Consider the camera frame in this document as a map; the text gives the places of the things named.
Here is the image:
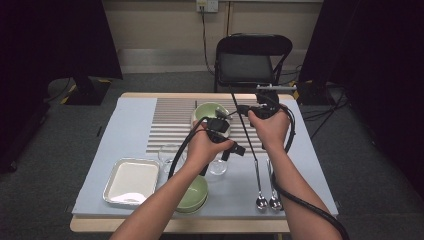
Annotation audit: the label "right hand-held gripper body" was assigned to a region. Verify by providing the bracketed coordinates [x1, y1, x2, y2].
[255, 84, 298, 120]

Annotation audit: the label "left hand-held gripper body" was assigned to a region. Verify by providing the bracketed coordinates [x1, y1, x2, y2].
[205, 108, 235, 145]

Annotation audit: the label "green bowl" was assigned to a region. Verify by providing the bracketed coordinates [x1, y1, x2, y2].
[194, 101, 231, 123]
[174, 174, 210, 210]
[175, 200, 208, 215]

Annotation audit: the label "white square plate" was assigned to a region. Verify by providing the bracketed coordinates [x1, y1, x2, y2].
[102, 158, 160, 206]
[190, 112, 232, 140]

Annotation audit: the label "person's right hand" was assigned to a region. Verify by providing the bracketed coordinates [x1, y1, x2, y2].
[248, 104, 292, 153]

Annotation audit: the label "person's left hand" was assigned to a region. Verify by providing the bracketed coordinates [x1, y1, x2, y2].
[185, 122, 235, 175]

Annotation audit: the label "clear drinking glass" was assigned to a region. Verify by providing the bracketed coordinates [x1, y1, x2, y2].
[158, 143, 183, 175]
[208, 157, 230, 177]

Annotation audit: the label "black stand base striped tape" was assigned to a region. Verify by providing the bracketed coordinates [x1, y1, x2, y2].
[59, 74, 113, 107]
[288, 79, 338, 107]

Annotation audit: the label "black folding chair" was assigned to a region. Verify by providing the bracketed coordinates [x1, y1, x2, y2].
[213, 32, 294, 94]

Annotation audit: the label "striped brown placemat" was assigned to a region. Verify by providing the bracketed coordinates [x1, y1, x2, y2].
[145, 97, 271, 155]

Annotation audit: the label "silver spoon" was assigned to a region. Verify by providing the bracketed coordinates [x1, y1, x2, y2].
[265, 158, 283, 211]
[253, 159, 269, 211]

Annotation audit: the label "dark curtain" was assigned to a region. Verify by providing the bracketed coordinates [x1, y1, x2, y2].
[298, 0, 424, 201]
[0, 0, 124, 168]

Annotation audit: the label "round grey floor base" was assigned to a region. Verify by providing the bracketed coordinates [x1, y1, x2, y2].
[46, 77, 79, 103]

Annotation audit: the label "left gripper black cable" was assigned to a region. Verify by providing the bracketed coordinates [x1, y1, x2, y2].
[167, 116, 210, 181]

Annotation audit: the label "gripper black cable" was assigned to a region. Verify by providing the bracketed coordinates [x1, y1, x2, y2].
[259, 94, 350, 240]
[167, 116, 210, 181]

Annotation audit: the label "black floor cables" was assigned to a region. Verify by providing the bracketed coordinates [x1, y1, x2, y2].
[279, 64, 351, 141]

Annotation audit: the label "black wall socket cable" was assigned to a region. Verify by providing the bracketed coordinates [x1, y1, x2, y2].
[199, 8, 216, 76]

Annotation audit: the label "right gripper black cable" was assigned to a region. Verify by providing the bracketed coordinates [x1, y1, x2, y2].
[259, 94, 350, 240]

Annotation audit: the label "white wall socket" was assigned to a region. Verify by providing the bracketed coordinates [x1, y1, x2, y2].
[195, 0, 219, 14]

